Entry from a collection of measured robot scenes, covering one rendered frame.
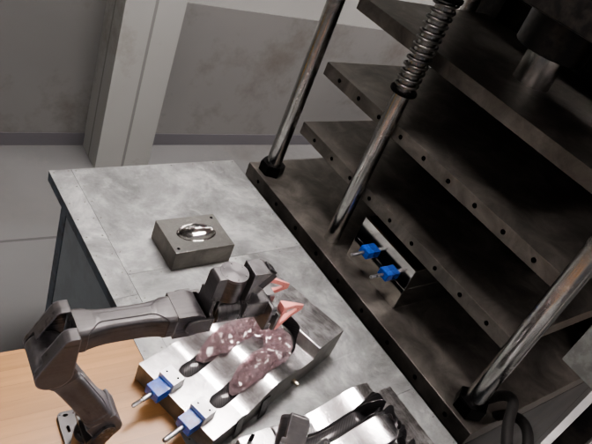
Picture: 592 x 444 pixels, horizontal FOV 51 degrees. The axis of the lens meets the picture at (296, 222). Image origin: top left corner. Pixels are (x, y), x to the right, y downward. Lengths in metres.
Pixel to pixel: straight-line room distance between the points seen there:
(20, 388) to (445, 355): 1.24
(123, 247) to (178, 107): 2.01
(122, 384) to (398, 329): 0.91
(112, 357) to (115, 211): 0.57
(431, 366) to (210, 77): 2.36
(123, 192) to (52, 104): 1.53
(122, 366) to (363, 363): 0.69
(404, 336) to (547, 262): 0.54
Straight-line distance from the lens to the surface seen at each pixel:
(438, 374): 2.02
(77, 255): 2.16
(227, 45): 3.75
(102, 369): 1.62
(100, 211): 2.04
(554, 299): 1.69
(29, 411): 1.54
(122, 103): 3.41
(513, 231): 1.80
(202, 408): 1.50
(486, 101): 1.87
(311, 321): 1.74
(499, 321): 1.90
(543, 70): 2.07
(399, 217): 2.08
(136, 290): 1.81
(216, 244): 1.92
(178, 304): 1.19
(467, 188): 1.88
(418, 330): 2.11
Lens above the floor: 2.07
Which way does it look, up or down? 34 degrees down
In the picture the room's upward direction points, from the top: 24 degrees clockwise
